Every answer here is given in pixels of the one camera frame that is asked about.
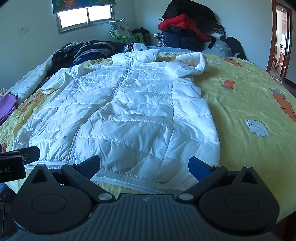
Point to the yellow printed bedsheet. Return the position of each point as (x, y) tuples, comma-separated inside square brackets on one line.
[(242, 97)]

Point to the red jacket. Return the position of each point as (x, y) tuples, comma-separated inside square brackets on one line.
[(182, 22)]

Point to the floral pillow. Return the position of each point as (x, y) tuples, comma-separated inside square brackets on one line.
[(120, 29)]

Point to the flower print roller blind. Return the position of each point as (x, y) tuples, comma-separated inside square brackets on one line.
[(81, 3)]

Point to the window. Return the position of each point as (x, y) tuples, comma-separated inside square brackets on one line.
[(83, 18)]

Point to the white down jacket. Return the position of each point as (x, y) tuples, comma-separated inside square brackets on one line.
[(129, 111)]

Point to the wooden door frame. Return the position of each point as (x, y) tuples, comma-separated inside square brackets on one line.
[(271, 46)]

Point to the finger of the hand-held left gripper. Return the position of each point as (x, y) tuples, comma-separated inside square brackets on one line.
[(31, 154)]

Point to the purple clothes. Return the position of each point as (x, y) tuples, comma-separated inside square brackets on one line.
[(8, 104)]

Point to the green plastic chair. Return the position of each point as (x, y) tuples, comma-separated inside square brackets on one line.
[(115, 37)]

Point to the black backpack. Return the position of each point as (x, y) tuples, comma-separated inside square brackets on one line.
[(235, 46)]

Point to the wall switch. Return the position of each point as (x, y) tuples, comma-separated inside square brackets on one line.
[(23, 30)]

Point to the checkered cloth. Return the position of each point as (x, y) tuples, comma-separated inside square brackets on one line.
[(159, 40)]

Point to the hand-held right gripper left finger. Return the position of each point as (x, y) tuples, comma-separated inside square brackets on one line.
[(89, 168)]

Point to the white printed quilt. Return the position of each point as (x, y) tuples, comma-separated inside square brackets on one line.
[(25, 81)]

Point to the blue blanket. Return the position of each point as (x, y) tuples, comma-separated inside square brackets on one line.
[(175, 49)]

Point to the dark bag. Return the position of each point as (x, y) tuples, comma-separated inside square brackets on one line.
[(140, 33)]

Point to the pile of dark clothes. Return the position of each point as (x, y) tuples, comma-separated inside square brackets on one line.
[(92, 49)]

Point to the navy jacket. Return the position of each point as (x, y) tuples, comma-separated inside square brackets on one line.
[(182, 39)]

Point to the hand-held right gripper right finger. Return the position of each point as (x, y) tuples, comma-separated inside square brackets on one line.
[(197, 168)]

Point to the clear plastic bag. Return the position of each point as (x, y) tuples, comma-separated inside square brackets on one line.
[(219, 47)]

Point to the white crumpled plastic bag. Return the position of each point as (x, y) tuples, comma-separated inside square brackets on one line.
[(138, 46)]

